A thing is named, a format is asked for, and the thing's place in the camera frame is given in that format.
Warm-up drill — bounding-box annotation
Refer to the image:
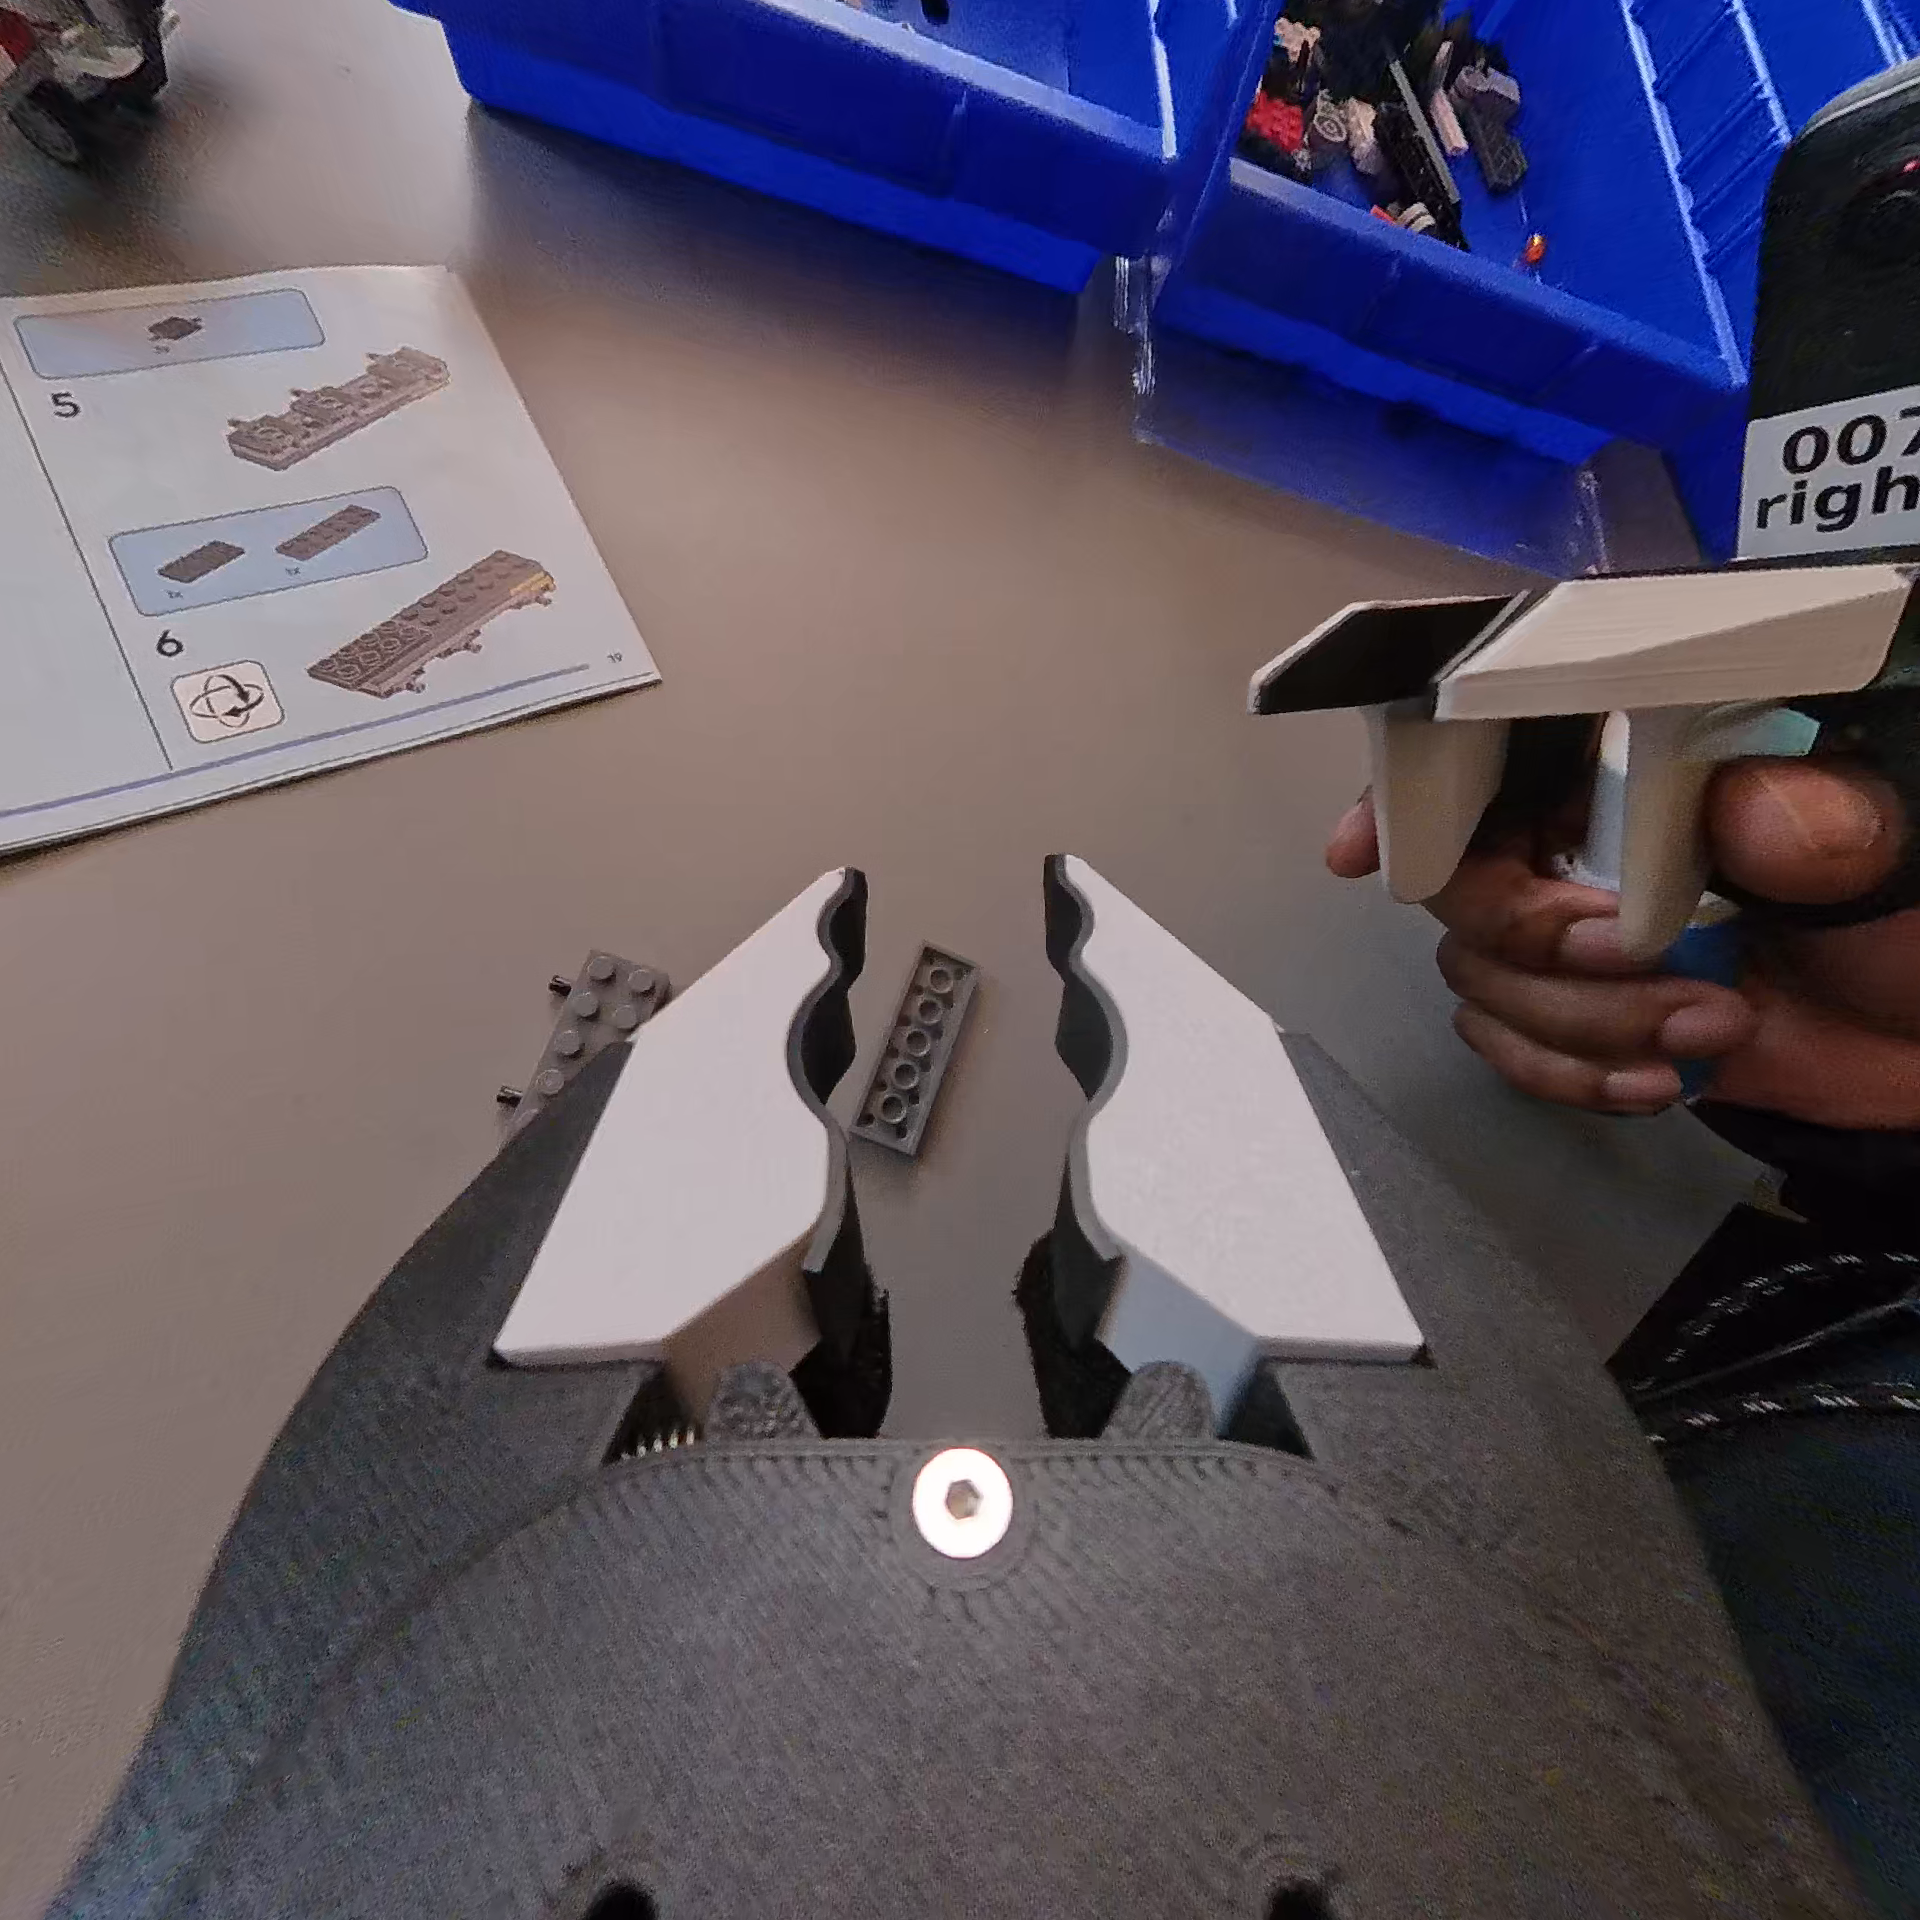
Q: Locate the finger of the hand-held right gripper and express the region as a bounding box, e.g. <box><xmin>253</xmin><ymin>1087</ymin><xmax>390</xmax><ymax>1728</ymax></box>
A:
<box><xmin>1248</xmin><ymin>595</ymin><xmax>1536</xmax><ymax>905</ymax></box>
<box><xmin>1431</xmin><ymin>569</ymin><xmax>1912</xmax><ymax>961</ymax></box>

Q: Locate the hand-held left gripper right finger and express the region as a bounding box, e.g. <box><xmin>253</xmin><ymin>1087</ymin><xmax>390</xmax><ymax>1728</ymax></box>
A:
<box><xmin>1019</xmin><ymin>854</ymin><xmax>1427</xmax><ymax>1441</ymax></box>

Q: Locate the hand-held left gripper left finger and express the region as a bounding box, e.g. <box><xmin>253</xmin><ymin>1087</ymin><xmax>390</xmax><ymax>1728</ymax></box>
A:
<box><xmin>491</xmin><ymin>866</ymin><xmax>876</xmax><ymax>1397</ymax></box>

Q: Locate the dark grey toy brick assembly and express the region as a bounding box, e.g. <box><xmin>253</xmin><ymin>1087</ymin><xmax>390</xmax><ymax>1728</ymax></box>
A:
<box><xmin>495</xmin><ymin>949</ymin><xmax>674</xmax><ymax>1114</ymax></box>

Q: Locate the dark grey toy brick plate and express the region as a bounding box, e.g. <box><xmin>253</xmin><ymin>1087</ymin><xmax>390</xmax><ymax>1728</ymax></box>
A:
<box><xmin>850</xmin><ymin>944</ymin><xmax>986</xmax><ymax>1157</ymax></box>

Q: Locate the person's right hand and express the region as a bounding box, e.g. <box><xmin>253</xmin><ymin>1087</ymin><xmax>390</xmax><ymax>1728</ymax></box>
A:
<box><xmin>1327</xmin><ymin>757</ymin><xmax>1920</xmax><ymax>1127</ymax></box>

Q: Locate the blue plastic storage bin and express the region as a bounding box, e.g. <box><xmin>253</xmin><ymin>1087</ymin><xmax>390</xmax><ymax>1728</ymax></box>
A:
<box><xmin>1118</xmin><ymin>0</ymin><xmax>1920</xmax><ymax>577</ymax></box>
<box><xmin>390</xmin><ymin>0</ymin><xmax>1251</xmax><ymax>295</ymax></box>

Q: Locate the pile of mixed toy bricks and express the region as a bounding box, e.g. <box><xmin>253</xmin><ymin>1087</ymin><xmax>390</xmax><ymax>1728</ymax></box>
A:
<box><xmin>1237</xmin><ymin>0</ymin><xmax>1549</xmax><ymax>261</ymax></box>

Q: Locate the person's blue clothing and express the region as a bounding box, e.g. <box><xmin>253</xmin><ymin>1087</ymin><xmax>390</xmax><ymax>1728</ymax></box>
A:
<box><xmin>1640</xmin><ymin>1319</ymin><xmax>1920</xmax><ymax>1920</ymax></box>

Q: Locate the toy brick instruction booklet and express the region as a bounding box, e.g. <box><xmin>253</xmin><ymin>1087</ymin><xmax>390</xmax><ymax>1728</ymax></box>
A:
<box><xmin>0</xmin><ymin>267</ymin><xmax>662</xmax><ymax>857</ymax></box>

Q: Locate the red grey toy brick vehicle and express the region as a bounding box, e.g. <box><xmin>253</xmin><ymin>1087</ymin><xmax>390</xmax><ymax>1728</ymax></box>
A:
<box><xmin>0</xmin><ymin>0</ymin><xmax>182</xmax><ymax>167</ymax></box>

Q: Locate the black speckled drawstring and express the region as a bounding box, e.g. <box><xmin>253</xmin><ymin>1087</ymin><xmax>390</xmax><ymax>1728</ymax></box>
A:
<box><xmin>1635</xmin><ymin>1256</ymin><xmax>1920</xmax><ymax>1443</ymax></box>

